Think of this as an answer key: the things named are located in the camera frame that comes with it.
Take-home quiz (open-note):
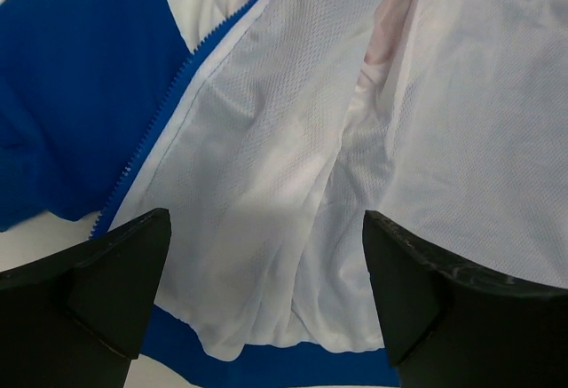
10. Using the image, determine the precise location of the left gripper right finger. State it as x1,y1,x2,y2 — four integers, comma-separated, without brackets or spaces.
362,211,567,387

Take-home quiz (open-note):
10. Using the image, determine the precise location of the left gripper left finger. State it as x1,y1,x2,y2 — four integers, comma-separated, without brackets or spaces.
1,209,171,388

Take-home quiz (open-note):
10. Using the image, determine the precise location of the blue white red jacket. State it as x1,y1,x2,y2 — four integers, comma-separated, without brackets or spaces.
1,0,567,387

